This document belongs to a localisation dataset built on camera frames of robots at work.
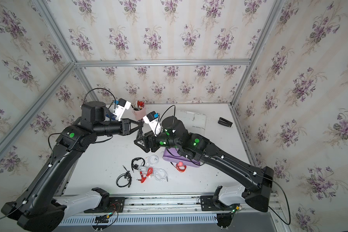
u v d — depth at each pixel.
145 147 0.52
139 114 1.03
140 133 0.61
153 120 0.52
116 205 0.72
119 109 0.55
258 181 0.39
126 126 0.55
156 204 0.75
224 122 1.07
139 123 0.60
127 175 0.83
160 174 0.84
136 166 0.86
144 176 0.82
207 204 0.73
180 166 0.86
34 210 0.35
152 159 0.90
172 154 0.54
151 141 0.51
